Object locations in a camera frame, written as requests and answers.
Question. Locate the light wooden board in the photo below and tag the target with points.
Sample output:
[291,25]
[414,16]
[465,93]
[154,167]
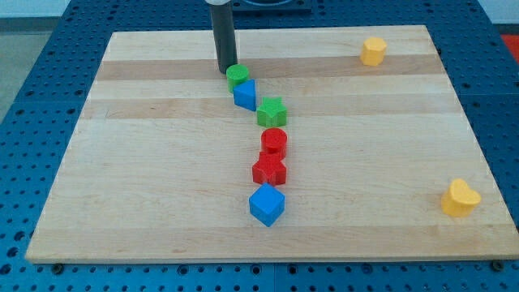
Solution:
[158,168]

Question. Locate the green circle block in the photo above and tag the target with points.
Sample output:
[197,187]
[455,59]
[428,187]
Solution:
[236,74]

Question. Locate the blue cube block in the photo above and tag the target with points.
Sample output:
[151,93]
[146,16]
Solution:
[266,204]

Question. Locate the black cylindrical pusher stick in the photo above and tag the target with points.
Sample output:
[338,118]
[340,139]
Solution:
[221,13]

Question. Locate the green star block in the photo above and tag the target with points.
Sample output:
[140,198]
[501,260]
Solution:
[272,112]

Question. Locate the yellow heart block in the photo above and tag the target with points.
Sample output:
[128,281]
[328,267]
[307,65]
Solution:
[460,200]

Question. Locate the yellow hexagon block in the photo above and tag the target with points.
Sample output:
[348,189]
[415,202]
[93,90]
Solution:
[373,51]

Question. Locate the red circle block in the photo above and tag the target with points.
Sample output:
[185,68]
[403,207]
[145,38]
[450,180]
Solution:
[274,140]

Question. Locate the blue triangle block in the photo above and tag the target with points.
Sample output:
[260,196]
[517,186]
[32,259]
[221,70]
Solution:
[245,95]

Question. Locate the red star block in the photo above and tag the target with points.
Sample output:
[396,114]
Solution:
[269,169]

